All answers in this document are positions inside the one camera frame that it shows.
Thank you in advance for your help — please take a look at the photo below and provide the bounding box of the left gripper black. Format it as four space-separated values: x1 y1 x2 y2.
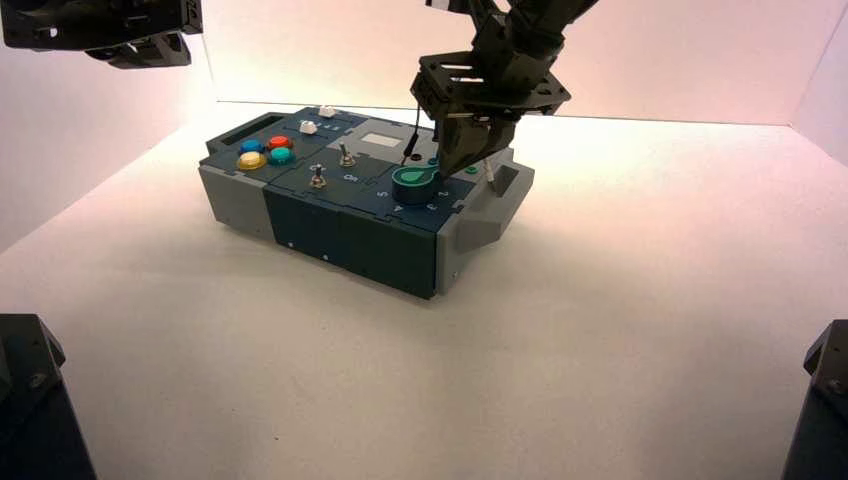
0 0 205 71

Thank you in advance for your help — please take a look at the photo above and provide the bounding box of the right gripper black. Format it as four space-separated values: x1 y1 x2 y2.
409 48 573 180

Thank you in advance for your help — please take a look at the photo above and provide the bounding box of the green and teal rotary knob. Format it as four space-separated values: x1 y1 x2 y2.
391 165 441 206

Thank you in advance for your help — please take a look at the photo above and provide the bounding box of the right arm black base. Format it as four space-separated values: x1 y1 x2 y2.
781 319 848 480

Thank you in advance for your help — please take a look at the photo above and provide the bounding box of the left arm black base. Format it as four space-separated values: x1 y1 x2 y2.
0 313 99 480

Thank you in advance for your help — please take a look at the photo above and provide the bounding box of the teal and grey control box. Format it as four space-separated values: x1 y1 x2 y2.
197 104 536 301

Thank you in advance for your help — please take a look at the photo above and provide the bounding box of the black banana plug cable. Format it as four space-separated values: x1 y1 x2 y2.
400 104 423 167

